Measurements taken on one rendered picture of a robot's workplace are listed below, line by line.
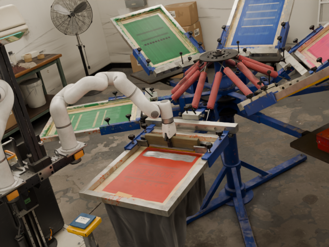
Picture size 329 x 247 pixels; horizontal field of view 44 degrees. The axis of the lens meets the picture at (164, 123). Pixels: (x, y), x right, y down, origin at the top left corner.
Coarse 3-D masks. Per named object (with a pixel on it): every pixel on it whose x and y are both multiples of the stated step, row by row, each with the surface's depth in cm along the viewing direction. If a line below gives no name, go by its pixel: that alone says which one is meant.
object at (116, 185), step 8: (144, 152) 266; (136, 160) 259; (144, 160) 257; (152, 160) 255; (160, 160) 253; (128, 168) 252; (120, 176) 244; (112, 184) 238; (120, 184) 237; (128, 184) 235; (136, 184) 234; (112, 192) 231; (128, 192) 228
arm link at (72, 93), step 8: (80, 80) 233; (88, 80) 230; (96, 80) 229; (104, 80) 231; (64, 88) 244; (72, 88) 233; (80, 88) 232; (88, 88) 232; (96, 88) 232; (104, 88) 232; (64, 96) 235; (72, 96) 233; (80, 96) 235
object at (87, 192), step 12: (156, 132) 283; (180, 132) 275; (120, 156) 260; (108, 168) 249; (204, 168) 234; (96, 180) 238; (192, 180) 222; (84, 192) 229; (96, 192) 227; (180, 192) 213; (120, 204) 217; (132, 204) 212; (144, 204) 209; (156, 204) 207; (168, 204) 205; (168, 216) 202
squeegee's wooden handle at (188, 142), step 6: (150, 138) 265; (156, 138) 262; (162, 138) 260; (174, 138) 255; (180, 138) 253; (186, 138) 251; (192, 138) 250; (198, 138) 248; (156, 144) 264; (162, 144) 262; (174, 144) 257; (180, 144) 254; (186, 144) 252; (192, 144) 250; (198, 144) 249
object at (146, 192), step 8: (176, 152) 259; (184, 152) 257; (192, 152) 255; (168, 160) 252; (176, 160) 250; (184, 168) 240; (176, 176) 234; (184, 176) 232; (168, 184) 228; (176, 184) 226; (136, 192) 226; (144, 192) 225; (152, 192) 224; (160, 192) 222; (168, 192) 221; (152, 200) 217; (160, 200) 215
